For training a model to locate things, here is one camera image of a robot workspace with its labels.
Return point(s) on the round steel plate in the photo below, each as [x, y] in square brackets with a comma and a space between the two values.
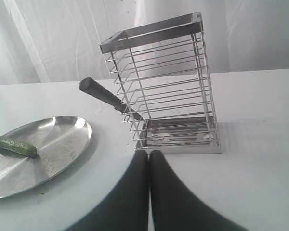
[60, 141]

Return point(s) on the green cucumber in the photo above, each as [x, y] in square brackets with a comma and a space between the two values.
[18, 147]

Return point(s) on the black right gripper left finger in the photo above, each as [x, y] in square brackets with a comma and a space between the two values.
[126, 207]

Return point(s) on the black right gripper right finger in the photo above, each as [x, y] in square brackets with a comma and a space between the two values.
[175, 207]

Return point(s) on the chrome wire utensil rack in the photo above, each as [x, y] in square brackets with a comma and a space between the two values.
[164, 84]

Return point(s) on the white backdrop curtain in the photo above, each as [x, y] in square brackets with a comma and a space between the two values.
[58, 40]

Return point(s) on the black handled knife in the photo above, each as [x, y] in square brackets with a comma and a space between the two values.
[94, 89]

